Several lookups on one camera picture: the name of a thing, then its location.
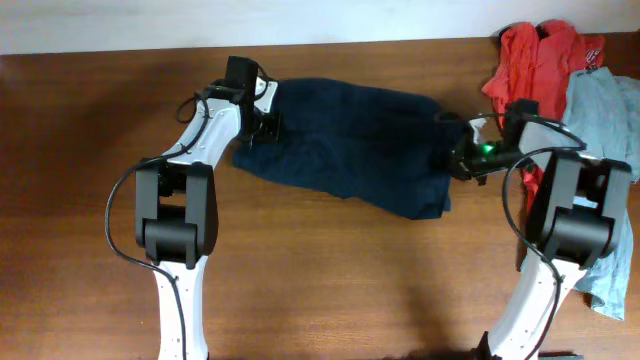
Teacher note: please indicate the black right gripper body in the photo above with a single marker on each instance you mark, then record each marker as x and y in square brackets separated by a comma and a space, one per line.
[478, 159]

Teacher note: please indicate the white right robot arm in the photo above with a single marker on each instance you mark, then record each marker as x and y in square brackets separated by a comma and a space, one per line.
[523, 326]

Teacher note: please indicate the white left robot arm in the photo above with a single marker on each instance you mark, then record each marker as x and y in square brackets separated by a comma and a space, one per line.
[176, 220]

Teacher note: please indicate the red shirt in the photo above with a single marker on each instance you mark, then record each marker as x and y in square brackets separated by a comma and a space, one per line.
[535, 63]

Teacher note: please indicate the navy blue shorts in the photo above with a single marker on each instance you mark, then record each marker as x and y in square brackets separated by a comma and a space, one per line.
[385, 147]

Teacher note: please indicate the light blue shirt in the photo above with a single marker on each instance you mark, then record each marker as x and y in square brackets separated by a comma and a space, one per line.
[591, 159]

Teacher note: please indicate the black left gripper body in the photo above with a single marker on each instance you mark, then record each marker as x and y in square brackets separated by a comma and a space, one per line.
[267, 126]

